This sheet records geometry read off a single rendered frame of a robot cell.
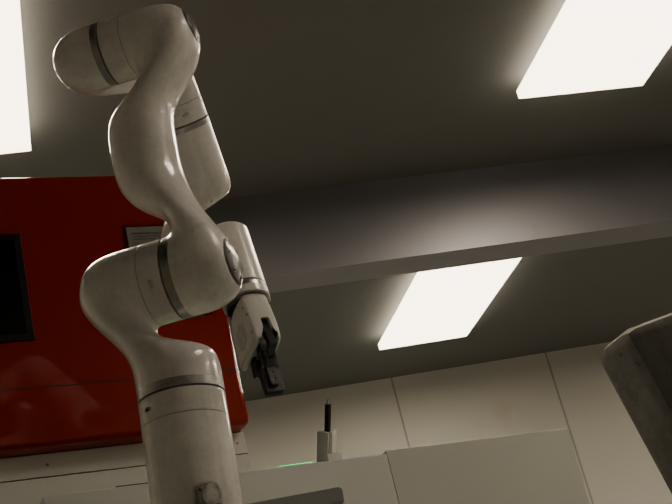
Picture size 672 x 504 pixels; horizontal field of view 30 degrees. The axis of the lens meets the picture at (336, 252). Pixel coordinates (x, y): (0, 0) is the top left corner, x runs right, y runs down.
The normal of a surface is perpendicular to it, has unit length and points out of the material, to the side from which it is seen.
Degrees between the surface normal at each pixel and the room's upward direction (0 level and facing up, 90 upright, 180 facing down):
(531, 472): 90
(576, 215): 90
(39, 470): 90
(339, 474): 90
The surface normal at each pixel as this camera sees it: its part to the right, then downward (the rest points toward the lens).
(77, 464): 0.35, -0.46
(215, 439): 0.61, -0.42
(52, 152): 0.22, 0.89
